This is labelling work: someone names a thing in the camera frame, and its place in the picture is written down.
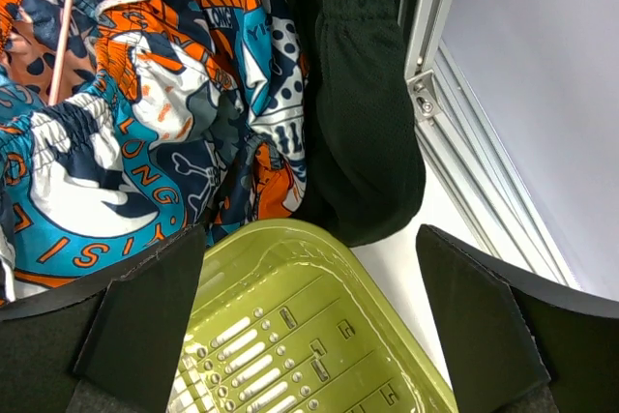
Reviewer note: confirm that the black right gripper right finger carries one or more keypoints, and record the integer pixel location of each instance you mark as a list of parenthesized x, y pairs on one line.
[(514, 341)]

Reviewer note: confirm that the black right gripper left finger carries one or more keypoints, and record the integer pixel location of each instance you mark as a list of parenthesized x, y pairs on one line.
[(107, 342)]

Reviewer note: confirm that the blue orange patterned shorts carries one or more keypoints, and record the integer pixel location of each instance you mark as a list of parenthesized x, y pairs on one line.
[(170, 113)]

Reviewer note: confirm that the black mesh shorts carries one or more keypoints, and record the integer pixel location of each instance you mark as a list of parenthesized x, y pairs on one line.
[(366, 174)]

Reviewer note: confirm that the pink hanger of blue shorts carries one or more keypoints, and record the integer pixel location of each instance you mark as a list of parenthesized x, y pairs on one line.
[(58, 68)]

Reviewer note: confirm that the olive green plastic basket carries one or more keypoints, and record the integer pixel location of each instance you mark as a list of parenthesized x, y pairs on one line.
[(287, 319)]

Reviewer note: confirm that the aluminium frame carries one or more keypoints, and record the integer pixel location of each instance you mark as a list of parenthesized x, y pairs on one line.
[(465, 152)]

